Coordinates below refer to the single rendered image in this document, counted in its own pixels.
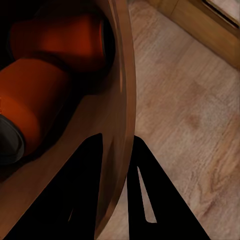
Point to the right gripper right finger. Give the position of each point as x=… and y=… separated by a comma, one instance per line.
x=175, y=220

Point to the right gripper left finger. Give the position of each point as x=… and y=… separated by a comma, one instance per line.
x=66, y=209

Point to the trash can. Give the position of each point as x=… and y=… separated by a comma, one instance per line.
x=102, y=101

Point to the door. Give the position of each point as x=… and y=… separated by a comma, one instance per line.
x=216, y=23

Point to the can of soda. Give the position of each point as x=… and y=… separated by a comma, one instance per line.
x=33, y=90
x=82, y=42

